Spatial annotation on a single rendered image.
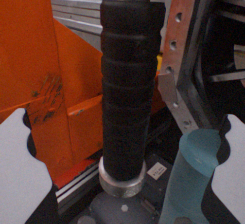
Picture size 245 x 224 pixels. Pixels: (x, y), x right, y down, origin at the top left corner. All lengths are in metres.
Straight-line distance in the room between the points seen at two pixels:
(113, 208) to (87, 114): 0.27
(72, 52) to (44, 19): 0.09
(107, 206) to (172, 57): 0.42
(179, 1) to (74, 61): 0.22
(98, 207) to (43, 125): 0.30
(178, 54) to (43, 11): 0.22
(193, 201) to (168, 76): 0.20
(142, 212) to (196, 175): 0.34
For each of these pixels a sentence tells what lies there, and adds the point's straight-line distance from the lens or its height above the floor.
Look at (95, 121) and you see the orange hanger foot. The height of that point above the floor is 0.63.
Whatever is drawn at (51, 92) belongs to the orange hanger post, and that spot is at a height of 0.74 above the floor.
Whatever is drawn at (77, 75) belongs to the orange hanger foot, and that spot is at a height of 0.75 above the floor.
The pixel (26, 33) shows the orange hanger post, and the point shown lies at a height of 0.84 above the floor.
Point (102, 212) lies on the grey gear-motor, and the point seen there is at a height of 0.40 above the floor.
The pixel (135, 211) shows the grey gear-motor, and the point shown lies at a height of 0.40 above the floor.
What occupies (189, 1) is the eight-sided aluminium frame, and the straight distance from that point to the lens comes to 0.32.
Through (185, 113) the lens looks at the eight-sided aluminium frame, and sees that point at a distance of 0.36.
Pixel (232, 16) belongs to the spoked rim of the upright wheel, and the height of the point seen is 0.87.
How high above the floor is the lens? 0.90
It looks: 31 degrees down
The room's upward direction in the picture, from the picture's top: 3 degrees clockwise
